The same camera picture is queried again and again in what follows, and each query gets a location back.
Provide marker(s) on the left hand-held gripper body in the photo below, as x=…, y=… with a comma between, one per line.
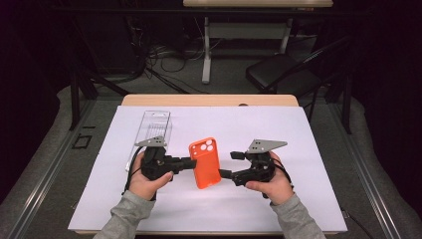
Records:
x=156, y=166

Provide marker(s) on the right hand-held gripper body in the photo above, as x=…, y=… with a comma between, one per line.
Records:
x=262, y=166

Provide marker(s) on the orange phone case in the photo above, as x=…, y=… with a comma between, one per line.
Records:
x=207, y=166

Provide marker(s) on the clear plastic tray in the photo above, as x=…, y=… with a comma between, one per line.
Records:
x=156, y=126

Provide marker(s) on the person's left hand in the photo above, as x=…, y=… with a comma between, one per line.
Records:
x=146, y=187

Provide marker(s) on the person's right hand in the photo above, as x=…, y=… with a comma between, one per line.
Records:
x=278, y=191

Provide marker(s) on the white table mat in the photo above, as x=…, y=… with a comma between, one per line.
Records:
x=215, y=212

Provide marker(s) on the wooden table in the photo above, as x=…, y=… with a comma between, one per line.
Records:
x=199, y=99

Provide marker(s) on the black folding chair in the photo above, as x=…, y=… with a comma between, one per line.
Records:
x=282, y=71

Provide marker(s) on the black metal stand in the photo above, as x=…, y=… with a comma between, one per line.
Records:
x=74, y=99

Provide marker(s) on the grey metal floor rail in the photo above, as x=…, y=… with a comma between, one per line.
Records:
x=49, y=172
x=365, y=172

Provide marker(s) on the white frame desk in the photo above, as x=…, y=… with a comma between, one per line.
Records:
x=245, y=30

